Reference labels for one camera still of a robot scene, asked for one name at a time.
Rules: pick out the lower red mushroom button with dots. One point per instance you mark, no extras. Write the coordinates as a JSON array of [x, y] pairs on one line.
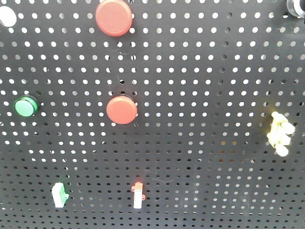
[[121, 110]]

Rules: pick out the red mushroom button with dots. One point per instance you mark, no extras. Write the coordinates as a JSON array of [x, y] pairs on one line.
[[114, 17], [121, 110]]

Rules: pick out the upper red mushroom button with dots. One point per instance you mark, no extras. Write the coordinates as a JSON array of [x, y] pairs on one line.
[[114, 17]]

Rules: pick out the green round push button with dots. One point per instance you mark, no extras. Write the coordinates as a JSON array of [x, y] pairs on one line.
[[26, 106]]

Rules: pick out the white round button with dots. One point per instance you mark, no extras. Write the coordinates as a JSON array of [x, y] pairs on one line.
[[8, 17]]

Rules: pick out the black perforated pegboard panel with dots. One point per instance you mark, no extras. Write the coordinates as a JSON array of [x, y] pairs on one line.
[[205, 76]]

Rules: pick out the red-sided white rocker switch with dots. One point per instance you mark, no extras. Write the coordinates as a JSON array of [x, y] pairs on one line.
[[138, 196]]

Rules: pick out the green-sided white rocker switch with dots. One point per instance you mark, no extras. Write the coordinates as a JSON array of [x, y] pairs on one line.
[[59, 195]]

